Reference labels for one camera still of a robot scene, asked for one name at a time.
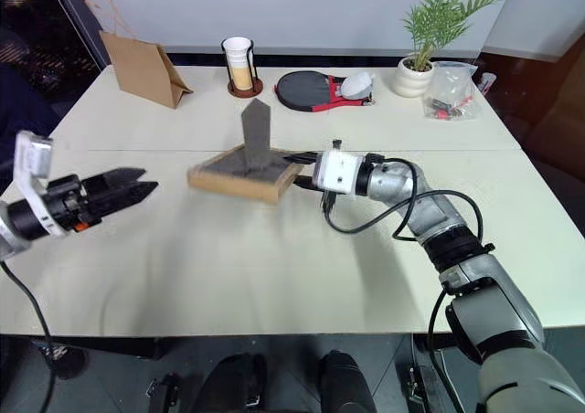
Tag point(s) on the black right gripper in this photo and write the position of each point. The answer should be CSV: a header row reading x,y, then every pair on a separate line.
x,y
329,200

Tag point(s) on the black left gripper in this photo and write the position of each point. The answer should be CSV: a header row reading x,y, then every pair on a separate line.
x,y
84,198

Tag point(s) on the wooden picture frame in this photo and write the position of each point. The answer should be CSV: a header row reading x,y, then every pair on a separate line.
x,y
242,175

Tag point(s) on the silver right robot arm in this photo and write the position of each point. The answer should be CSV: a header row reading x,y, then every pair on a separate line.
x,y
484,294

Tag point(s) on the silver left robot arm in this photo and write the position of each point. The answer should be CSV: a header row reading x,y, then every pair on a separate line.
x,y
18,223

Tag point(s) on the black and red paddle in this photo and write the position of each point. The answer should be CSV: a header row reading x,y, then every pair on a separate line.
x,y
301,91

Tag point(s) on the cup stack in holder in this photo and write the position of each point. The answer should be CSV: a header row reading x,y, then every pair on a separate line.
x,y
246,89

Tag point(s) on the brown paper bag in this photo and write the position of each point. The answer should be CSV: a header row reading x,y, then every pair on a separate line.
x,y
146,72

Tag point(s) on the white paper cup stack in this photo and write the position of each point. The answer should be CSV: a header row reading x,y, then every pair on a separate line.
x,y
237,59

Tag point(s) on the white ribbed plant pot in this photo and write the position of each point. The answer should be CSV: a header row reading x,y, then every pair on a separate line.
x,y
412,80

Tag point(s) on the clear plastic bag with parts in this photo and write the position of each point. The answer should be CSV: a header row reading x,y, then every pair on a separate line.
x,y
450,93

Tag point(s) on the round black table foot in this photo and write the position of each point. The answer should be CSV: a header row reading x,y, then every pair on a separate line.
x,y
61,358

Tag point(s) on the small red white packet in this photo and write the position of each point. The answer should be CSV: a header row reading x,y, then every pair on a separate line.
x,y
487,83

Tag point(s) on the green palm plant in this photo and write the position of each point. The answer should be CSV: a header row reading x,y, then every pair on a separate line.
x,y
439,15

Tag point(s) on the black table clamp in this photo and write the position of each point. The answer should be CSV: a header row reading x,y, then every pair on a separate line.
x,y
162,391
413,385

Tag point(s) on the dark rounded shape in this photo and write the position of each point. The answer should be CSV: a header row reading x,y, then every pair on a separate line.
x,y
345,383

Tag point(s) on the brown sofa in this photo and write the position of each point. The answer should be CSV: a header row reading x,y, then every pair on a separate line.
x,y
555,134

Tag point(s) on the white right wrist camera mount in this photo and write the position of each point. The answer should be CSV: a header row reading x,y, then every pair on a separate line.
x,y
338,173

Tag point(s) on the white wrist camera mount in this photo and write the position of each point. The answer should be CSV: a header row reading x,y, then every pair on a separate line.
x,y
33,155
338,173

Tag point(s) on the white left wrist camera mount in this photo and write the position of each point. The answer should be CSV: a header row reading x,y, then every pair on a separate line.
x,y
33,155

